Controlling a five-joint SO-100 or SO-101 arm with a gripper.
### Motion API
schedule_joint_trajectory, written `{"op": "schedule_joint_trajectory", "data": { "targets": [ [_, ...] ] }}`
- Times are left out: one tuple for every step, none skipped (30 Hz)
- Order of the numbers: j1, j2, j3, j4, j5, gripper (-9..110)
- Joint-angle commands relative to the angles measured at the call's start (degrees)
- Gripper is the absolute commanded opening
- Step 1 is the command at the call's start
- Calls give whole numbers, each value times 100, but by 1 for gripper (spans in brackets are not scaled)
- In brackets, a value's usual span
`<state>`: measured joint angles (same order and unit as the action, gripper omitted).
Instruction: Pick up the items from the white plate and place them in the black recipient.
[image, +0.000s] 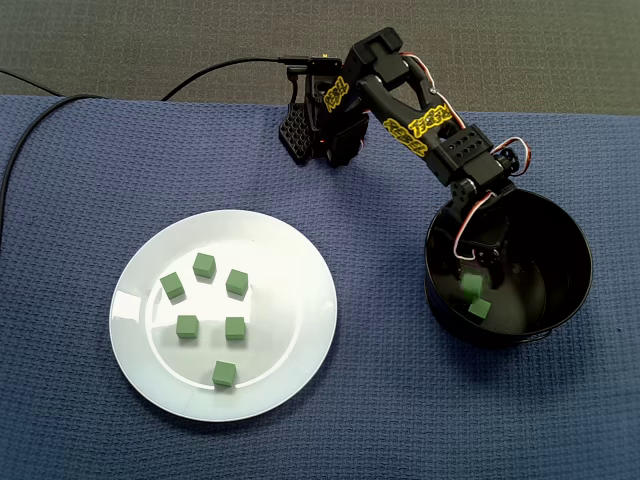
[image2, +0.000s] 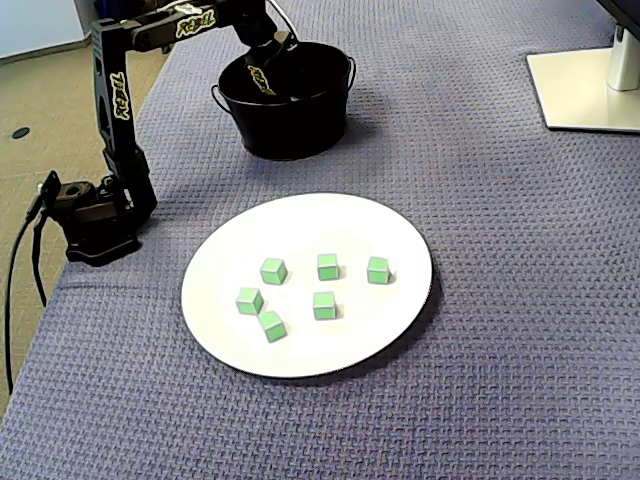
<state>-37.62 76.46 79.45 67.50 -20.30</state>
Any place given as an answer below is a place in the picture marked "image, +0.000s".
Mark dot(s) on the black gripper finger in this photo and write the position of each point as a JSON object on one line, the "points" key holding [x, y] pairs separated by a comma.
{"points": [[495, 272]]}

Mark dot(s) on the small green cube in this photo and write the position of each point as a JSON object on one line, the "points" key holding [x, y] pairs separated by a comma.
{"points": [[471, 286], [237, 282], [234, 328], [224, 374], [481, 310], [172, 286], [187, 326], [204, 265]]}

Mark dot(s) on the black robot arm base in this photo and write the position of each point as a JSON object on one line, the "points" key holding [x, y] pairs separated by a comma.
{"points": [[295, 135]]}

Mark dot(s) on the white round plate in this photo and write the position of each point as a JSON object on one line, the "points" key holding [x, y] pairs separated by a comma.
{"points": [[150, 350]]}

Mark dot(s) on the black metal bucket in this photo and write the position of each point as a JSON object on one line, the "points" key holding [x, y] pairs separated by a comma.
{"points": [[550, 260]]}

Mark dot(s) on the blue waffle weave cloth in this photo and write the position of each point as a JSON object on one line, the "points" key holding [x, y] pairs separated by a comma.
{"points": [[400, 400]]}

